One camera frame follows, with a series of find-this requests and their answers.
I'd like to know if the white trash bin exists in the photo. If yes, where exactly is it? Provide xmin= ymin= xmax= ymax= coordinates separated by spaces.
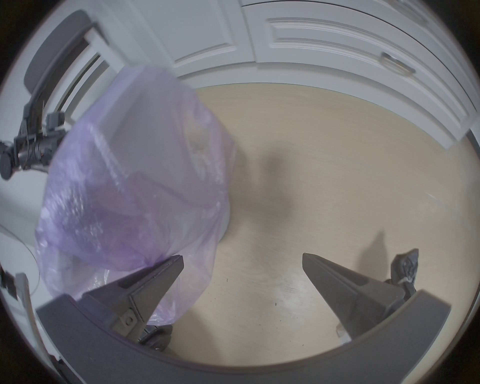
xmin=56 ymin=71 xmax=233 ymax=248

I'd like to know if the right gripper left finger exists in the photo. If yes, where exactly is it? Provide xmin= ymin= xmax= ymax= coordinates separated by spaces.
xmin=82 ymin=255 xmax=185 ymax=341

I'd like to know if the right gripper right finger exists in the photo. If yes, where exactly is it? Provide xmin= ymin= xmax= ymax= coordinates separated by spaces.
xmin=302 ymin=253 xmax=409 ymax=343

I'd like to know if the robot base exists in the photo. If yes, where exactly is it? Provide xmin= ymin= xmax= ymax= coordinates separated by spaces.
xmin=0 ymin=169 xmax=174 ymax=376

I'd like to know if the white chair with grey cushions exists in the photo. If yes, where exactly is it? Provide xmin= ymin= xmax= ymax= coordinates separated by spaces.
xmin=23 ymin=9 xmax=128 ymax=124

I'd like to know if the purple plastic bag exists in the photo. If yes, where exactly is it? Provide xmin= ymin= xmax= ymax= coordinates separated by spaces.
xmin=35 ymin=65 xmax=237 ymax=327

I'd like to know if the white wardrobe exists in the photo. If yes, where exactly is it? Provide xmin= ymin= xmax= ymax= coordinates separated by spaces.
xmin=86 ymin=0 xmax=480 ymax=151

